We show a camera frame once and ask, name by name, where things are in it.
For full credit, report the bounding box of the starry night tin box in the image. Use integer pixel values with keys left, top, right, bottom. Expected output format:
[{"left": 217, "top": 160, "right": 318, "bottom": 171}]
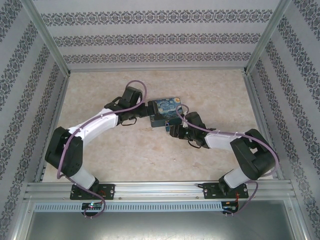
[{"left": 149, "top": 96, "right": 184, "bottom": 129}]

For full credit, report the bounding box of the small circuit board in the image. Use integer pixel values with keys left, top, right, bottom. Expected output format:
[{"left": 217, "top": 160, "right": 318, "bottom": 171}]
[
  {"left": 223, "top": 201, "right": 240, "bottom": 213},
  {"left": 81, "top": 201, "right": 104, "bottom": 211}
]

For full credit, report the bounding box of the grey metal sheet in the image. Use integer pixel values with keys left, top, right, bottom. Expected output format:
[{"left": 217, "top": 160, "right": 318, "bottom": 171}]
[{"left": 24, "top": 211, "right": 300, "bottom": 240}]

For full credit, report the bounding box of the thin black cable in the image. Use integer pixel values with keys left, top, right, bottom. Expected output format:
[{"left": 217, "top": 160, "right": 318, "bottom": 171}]
[
  {"left": 120, "top": 117, "right": 138, "bottom": 127},
  {"left": 187, "top": 139, "right": 205, "bottom": 150}
]

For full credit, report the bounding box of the aluminium mounting rail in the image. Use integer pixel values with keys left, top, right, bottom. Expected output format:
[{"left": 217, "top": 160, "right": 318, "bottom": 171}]
[{"left": 23, "top": 181, "right": 297, "bottom": 201}]

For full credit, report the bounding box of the aluminium side rail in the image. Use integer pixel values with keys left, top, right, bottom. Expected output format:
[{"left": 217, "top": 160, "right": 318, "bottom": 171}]
[
  {"left": 243, "top": 72, "right": 285, "bottom": 181},
  {"left": 33, "top": 73, "right": 72, "bottom": 183}
]

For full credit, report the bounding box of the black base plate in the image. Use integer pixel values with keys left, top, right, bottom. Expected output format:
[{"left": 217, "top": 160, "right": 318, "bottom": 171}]
[
  {"left": 203, "top": 182, "right": 250, "bottom": 200},
  {"left": 69, "top": 183, "right": 116, "bottom": 201}
]

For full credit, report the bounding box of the slotted grey cable duct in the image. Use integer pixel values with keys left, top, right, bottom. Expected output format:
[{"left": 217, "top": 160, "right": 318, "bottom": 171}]
[{"left": 33, "top": 201, "right": 223, "bottom": 212}]

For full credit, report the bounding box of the purple cable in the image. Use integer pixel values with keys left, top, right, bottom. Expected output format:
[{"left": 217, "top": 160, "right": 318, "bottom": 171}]
[
  {"left": 56, "top": 79, "right": 148, "bottom": 219},
  {"left": 175, "top": 104, "right": 280, "bottom": 216}
]

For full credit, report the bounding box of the aluminium frame post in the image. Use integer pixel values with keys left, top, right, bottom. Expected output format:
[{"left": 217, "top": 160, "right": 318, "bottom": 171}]
[
  {"left": 19, "top": 0, "right": 72, "bottom": 77},
  {"left": 241, "top": 0, "right": 294, "bottom": 76}
]

